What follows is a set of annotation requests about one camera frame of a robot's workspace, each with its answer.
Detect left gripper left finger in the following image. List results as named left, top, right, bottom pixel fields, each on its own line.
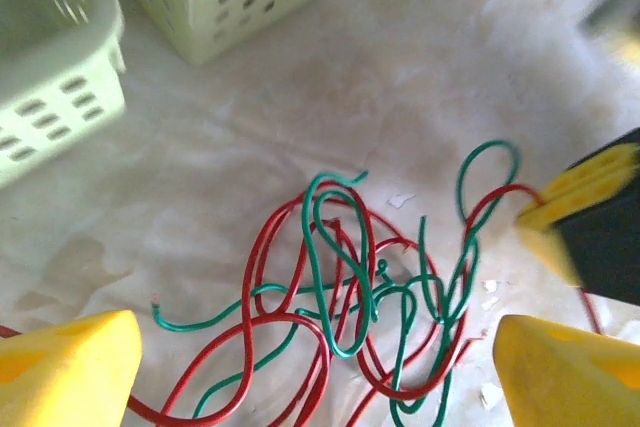
left=0, top=309, right=144, bottom=427

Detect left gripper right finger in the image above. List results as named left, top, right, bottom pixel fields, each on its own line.
left=492, top=314, right=640, bottom=427

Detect green cable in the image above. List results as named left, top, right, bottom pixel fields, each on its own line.
left=152, top=170, right=386, bottom=427
left=389, top=139, right=521, bottom=427

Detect coloured wires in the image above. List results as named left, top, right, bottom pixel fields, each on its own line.
left=0, top=184, right=609, bottom=427

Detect yellow plastic basket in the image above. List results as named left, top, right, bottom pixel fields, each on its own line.
left=0, top=0, right=127, bottom=189
left=92, top=0, right=406, bottom=67

